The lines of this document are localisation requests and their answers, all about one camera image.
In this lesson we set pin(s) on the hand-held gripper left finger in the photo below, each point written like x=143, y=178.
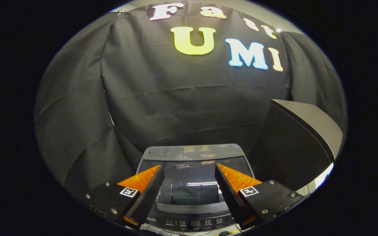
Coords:
x=148, y=200

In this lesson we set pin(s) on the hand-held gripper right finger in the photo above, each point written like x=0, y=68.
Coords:
x=228, y=193

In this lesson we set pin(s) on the grey washing machine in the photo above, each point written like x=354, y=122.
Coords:
x=192, y=223

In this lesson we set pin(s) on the dark washing machine lid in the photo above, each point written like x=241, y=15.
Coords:
x=192, y=154

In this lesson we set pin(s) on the black backdrop cloth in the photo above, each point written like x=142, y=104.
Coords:
x=176, y=108

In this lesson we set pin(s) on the beige cabinet with dark frame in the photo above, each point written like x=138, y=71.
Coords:
x=290, y=147

